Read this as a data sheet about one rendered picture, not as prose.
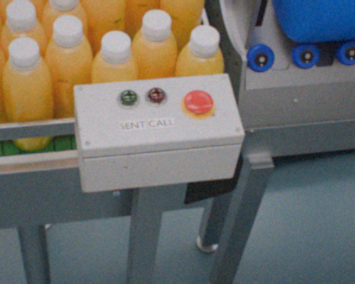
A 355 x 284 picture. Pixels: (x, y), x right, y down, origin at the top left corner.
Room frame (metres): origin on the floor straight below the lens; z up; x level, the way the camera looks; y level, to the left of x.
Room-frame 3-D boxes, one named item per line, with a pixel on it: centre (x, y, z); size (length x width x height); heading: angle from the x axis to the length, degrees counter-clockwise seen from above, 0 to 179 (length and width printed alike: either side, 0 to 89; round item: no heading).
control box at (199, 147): (0.58, 0.03, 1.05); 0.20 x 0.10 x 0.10; 107
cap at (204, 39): (0.72, -0.02, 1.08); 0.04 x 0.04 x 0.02
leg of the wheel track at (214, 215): (1.00, -0.12, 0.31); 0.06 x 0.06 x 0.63; 17
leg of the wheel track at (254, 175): (0.87, -0.17, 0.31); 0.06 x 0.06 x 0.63; 17
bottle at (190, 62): (0.72, -0.02, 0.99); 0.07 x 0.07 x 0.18
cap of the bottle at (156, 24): (0.74, 0.05, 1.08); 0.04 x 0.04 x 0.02
